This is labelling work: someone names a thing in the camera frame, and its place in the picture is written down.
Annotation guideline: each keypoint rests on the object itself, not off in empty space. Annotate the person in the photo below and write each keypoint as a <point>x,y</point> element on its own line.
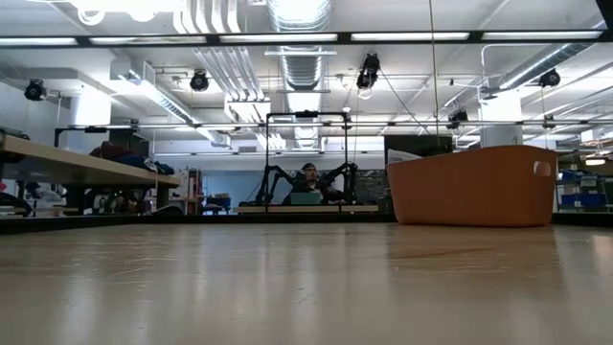
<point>311,184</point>

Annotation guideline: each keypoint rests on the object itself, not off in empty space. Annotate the blue cart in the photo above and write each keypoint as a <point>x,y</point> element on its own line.
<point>218,202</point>

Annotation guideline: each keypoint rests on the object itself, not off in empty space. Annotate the distant wooden table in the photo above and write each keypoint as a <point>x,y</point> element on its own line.
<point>354,209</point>

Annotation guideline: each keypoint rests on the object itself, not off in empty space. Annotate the teal laptop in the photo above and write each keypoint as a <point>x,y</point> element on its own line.
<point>305,199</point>

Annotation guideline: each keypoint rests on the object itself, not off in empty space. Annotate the black overhead light bar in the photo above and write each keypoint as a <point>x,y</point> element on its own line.
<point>476,36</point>

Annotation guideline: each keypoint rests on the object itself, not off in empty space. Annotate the distant black rig frame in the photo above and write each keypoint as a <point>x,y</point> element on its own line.
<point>306,114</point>

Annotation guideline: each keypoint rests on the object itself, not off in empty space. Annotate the wooden workbench with grey frame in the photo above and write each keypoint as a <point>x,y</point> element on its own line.
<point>72,167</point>

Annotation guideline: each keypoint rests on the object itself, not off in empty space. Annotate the orange plastic bin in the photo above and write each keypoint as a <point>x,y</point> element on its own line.
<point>469,191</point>

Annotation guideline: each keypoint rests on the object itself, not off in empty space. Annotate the red and white rack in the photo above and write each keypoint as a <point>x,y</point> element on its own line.
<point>194,187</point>

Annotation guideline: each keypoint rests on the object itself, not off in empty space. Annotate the clear plastic zip bag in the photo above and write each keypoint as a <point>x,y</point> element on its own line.
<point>402,155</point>

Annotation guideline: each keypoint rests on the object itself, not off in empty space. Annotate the dark clothing pile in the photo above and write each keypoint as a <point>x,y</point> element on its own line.
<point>115,152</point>

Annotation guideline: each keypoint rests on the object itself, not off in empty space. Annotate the blue storage bins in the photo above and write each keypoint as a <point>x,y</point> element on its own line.
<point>584,199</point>

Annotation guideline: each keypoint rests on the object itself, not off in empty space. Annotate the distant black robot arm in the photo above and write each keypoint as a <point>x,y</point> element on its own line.
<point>347,175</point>
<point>273,177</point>

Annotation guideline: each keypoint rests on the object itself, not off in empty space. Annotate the distant overhead light rail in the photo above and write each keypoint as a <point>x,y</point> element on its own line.
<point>383,123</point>

